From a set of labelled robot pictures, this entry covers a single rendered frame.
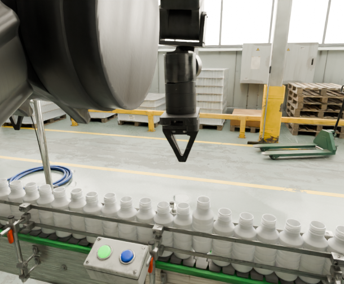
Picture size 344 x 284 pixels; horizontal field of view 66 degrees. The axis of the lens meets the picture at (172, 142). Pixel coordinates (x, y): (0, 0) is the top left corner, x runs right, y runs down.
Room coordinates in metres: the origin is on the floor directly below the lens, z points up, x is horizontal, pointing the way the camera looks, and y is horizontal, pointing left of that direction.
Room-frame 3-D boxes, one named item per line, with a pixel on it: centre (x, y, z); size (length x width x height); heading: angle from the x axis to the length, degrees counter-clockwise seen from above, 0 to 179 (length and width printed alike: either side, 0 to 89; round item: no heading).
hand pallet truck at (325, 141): (4.28, -2.17, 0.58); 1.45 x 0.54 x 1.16; 95
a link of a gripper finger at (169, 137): (0.50, -0.02, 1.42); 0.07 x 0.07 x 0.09; 82
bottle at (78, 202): (0.75, 0.30, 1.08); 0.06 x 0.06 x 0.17
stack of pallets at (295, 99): (5.90, -3.22, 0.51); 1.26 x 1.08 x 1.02; 165
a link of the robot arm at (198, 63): (0.53, -0.02, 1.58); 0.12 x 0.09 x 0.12; 167
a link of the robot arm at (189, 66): (0.49, -0.02, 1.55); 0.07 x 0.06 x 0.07; 167
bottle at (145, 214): (0.69, 0.08, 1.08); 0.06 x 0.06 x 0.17
